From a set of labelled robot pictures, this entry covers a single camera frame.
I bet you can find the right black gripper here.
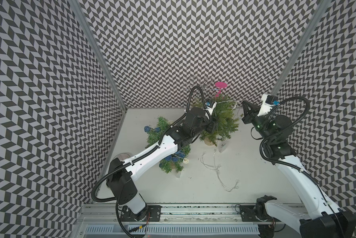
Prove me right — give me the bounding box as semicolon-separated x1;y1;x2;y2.
242;99;274;141

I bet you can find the light green fern tree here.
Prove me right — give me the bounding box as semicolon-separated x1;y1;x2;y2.
198;94;239;146

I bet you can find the thin wire fairy light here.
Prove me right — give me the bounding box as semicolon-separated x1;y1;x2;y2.
201;102;239;192

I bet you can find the dark green christmas tree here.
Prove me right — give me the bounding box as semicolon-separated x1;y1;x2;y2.
152;126;189;173

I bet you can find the clear battery box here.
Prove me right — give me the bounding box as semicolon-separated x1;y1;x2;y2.
175;171;182;178

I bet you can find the rattan ball string light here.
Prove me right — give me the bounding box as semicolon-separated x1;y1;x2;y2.
144;117;191;173

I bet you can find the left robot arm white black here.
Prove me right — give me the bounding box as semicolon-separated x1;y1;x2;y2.
91;86;217;221

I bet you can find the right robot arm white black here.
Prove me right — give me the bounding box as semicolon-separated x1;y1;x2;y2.
241;94;356;238

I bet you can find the pink hourglass ornament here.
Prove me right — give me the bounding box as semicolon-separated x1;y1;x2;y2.
215;82;227;97

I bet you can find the chrome jewelry stand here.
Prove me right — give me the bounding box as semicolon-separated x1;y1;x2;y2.
182;75;217;95

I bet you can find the pink glass bowl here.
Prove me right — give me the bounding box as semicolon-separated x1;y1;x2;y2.
114;153;131;161

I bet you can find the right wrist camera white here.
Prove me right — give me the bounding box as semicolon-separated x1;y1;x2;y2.
257;93;279;117

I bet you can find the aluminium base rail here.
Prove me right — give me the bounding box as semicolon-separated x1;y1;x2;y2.
76;203;324;238

